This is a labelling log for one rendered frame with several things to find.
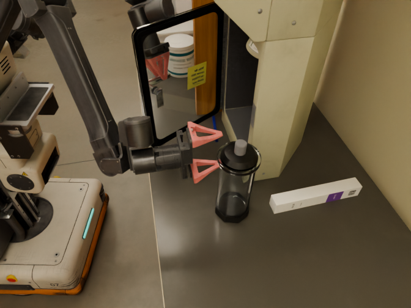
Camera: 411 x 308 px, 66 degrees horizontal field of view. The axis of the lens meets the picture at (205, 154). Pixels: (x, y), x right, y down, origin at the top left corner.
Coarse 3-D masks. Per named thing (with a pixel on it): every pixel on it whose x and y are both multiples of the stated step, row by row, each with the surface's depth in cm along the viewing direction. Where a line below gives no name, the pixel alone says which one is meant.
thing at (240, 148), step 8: (232, 144) 78; (240, 144) 74; (248, 144) 78; (224, 152) 76; (232, 152) 76; (240, 152) 74; (248, 152) 76; (256, 152) 77; (224, 160) 75; (232, 160) 74; (240, 160) 74; (248, 160) 74; (256, 160) 76; (240, 168) 74; (248, 168) 74
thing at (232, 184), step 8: (224, 144) 80; (224, 168) 75; (232, 168) 74; (256, 168) 75; (224, 176) 78; (232, 176) 76; (240, 176) 76; (248, 176) 77; (224, 184) 80; (232, 184) 78; (240, 184) 78; (248, 184) 79; (224, 192) 82; (232, 192) 80; (240, 192) 80; (248, 192) 82; (224, 200) 84; (232, 200) 83; (240, 200) 83; (248, 200) 86; (224, 208) 87; (232, 208) 85; (240, 208) 86
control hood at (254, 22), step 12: (216, 0) 59; (228, 0) 59; (240, 0) 60; (252, 0) 60; (264, 0) 61; (228, 12) 61; (240, 12) 61; (252, 12) 62; (264, 12) 62; (240, 24) 63; (252, 24) 64; (264, 24) 64; (252, 36) 65; (264, 36) 66
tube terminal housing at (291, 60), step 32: (288, 0) 62; (320, 0) 63; (288, 32) 66; (320, 32) 72; (288, 64) 72; (320, 64) 87; (224, 96) 111; (256, 96) 78; (288, 96) 79; (256, 128) 84; (288, 128) 87; (288, 160) 106
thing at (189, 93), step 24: (192, 24) 86; (216, 24) 92; (144, 48) 80; (168, 48) 85; (192, 48) 91; (216, 48) 98; (168, 72) 90; (192, 72) 96; (216, 72) 104; (168, 96) 95; (192, 96) 102; (168, 120) 101; (192, 120) 109
